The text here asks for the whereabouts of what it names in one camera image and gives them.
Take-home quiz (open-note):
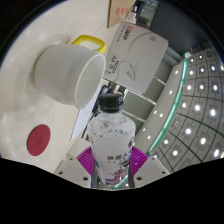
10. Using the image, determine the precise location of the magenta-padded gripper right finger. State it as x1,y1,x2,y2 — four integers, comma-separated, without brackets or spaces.
128,146,171,188

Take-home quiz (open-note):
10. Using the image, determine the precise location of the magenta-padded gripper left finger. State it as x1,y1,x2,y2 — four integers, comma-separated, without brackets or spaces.
53,146,100,189

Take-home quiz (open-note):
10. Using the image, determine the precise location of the clear plastic water bottle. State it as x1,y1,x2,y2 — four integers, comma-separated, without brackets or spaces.
86,92,137,187

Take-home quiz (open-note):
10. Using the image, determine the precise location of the flat round red coaster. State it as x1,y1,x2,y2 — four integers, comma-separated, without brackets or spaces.
26,124,52,157

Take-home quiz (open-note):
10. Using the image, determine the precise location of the black desk telephone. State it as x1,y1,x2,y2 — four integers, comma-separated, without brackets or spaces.
98,85,118,101

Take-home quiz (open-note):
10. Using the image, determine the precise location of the group of ceiling lights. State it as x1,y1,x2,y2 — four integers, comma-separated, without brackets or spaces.
143,46,224,161

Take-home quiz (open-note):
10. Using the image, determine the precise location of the white copy paper box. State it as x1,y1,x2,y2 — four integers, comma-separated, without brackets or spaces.
103,21,169,95

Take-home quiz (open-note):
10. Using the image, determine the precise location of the black desk device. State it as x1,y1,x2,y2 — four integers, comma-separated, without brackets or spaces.
134,0,158,22

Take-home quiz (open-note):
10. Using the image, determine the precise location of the white mug with yellow handle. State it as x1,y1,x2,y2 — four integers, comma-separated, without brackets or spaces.
32,34,108,110

